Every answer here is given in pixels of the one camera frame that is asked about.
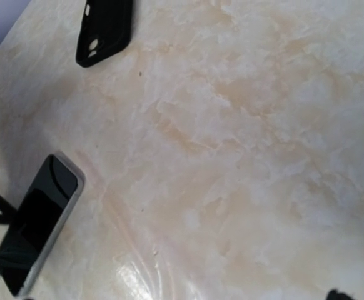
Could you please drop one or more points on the black phone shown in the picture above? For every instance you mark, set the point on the black phone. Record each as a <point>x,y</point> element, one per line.
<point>38,222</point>

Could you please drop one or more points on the black phone case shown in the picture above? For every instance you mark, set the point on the black phone case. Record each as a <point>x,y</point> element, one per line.
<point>106,29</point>

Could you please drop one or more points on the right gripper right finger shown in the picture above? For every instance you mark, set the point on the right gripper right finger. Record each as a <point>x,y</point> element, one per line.
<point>335,294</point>

